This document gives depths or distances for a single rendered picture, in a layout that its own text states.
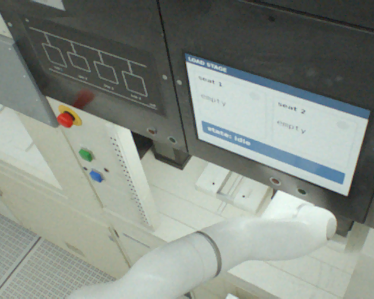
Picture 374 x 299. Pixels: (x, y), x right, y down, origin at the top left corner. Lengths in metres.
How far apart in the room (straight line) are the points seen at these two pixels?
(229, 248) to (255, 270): 0.54
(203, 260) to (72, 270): 1.72
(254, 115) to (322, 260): 0.75
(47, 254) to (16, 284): 0.20
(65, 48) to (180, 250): 0.43
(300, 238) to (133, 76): 0.43
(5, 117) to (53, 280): 0.91
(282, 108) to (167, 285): 0.33
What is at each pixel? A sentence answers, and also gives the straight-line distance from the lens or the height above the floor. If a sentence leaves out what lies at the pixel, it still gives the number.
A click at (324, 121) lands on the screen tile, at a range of 0.71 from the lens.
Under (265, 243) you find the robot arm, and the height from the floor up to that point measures 1.32.
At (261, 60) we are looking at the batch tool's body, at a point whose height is 1.71.
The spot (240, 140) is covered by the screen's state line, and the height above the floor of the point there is 1.51.
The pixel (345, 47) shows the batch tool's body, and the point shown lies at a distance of 0.61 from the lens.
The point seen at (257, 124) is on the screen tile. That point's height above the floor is 1.57.
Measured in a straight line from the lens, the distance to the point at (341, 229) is 1.33.
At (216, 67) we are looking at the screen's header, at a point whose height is 1.67.
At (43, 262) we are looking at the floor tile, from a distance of 2.59.
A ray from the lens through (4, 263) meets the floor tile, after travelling 2.68.
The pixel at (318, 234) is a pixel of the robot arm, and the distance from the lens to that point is 0.98.
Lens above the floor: 2.17
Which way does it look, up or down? 52 degrees down
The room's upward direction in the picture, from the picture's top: 11 degrees counter-clockwise
